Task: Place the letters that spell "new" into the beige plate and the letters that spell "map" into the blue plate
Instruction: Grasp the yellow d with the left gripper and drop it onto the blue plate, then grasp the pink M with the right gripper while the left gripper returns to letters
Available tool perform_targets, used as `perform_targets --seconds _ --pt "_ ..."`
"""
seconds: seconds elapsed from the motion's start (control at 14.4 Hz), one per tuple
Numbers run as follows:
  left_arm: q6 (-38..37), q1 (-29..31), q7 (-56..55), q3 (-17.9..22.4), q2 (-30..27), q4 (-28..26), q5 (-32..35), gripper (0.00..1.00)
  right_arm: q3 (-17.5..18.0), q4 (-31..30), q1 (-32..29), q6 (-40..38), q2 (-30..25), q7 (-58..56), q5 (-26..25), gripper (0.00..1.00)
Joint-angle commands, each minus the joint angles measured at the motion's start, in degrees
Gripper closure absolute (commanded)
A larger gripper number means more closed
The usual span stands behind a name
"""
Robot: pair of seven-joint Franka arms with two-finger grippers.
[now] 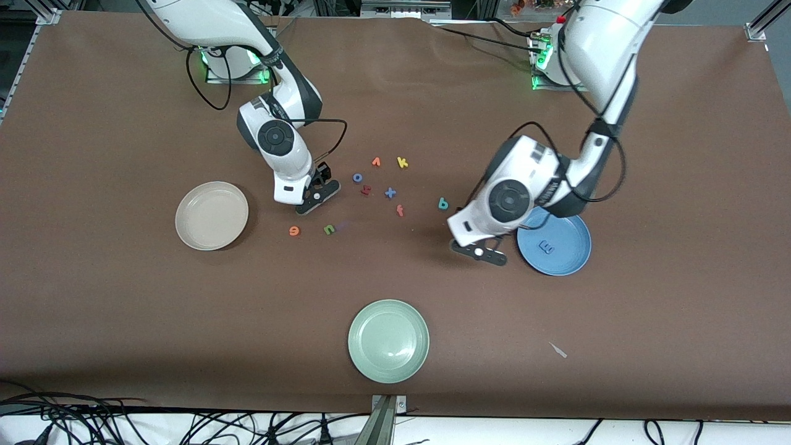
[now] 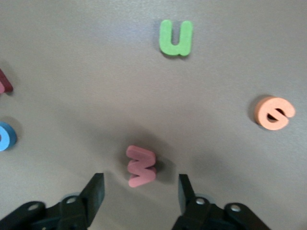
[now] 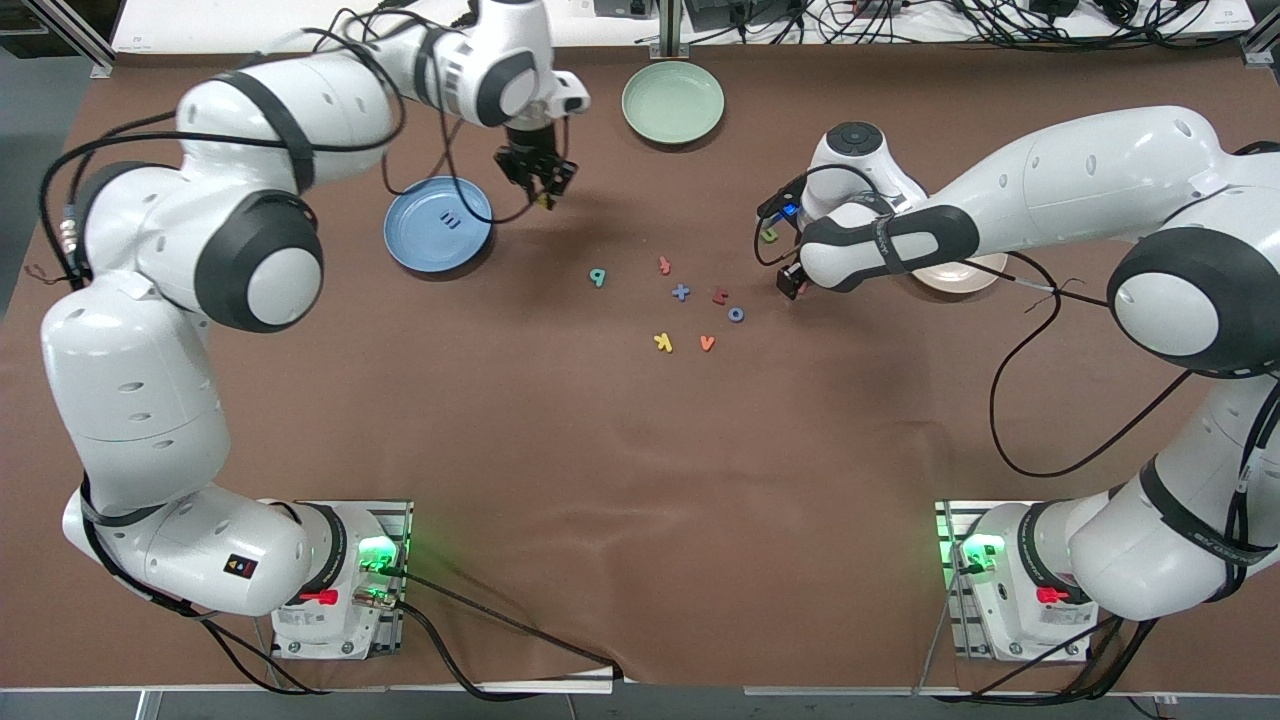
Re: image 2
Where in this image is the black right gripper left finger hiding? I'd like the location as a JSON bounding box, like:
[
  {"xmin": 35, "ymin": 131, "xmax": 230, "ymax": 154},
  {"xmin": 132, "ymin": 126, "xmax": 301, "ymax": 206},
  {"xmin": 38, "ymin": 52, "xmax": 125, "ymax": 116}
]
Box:
[{"xmin": 0, "ymin": 172, "xmax": 106, "ymax": 230}]

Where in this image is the green foam letter u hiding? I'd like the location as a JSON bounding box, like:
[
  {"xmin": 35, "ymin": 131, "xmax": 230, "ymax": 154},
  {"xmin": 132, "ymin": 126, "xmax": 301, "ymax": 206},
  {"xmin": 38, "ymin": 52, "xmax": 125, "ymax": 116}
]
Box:
[{"xmin": 159, "ymin": 19, "xmax": 193, "ymax": 57}]

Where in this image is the dark red foam letter r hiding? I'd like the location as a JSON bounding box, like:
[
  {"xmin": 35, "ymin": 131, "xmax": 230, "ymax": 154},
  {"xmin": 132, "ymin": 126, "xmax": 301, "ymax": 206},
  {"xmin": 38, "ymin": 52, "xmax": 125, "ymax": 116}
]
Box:
[{"xmin": 0, "ymin": 68, "xmax": 14, "ymax": 95}]

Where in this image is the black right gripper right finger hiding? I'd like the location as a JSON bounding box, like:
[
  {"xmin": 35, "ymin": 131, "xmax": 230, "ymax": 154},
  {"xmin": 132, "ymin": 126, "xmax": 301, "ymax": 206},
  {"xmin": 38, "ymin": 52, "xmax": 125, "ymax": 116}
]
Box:
[{"xmin": 171, "ymin": 174, "xmax": 272, "ymax": 230}]

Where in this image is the pink foam letter w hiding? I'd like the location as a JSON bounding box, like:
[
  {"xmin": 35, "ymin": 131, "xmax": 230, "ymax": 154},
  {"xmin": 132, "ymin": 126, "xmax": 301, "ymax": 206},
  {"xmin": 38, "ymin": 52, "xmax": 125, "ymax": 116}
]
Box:
[{"xmin": 126, "ymin": 145, "xmax": 158, "ymax": 188}]

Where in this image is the orange foam letter e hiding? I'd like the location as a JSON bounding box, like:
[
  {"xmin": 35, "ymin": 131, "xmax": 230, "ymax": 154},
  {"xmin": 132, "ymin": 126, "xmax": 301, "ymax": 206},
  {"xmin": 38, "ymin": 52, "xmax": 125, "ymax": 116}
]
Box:
[{"xmin": 254, "ymin": 96, "xmax": 296, "ymax": 131}]

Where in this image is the blue foam letter o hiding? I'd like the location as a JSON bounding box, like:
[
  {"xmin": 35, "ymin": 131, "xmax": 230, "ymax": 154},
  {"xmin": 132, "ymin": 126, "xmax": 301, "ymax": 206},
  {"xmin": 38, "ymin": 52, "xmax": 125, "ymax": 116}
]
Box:
[{"xmin": 0, "ymin": 121, "xmax": 18, "ymax": 152}]

